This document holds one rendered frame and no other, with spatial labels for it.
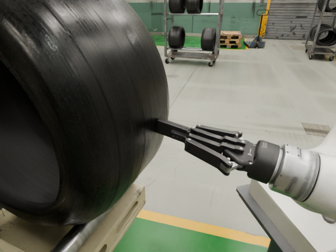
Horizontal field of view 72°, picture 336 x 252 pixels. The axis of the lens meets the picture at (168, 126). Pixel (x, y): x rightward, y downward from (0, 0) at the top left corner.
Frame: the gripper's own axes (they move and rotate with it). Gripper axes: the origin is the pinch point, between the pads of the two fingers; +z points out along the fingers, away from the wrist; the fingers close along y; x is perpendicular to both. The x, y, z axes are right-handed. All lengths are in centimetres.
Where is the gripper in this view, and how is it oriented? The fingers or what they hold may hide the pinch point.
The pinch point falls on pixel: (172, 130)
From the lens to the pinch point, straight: 48.4
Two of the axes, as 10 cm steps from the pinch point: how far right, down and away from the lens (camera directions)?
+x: -1.3, 8.5, 5.1
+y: -4.0, 4.3, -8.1
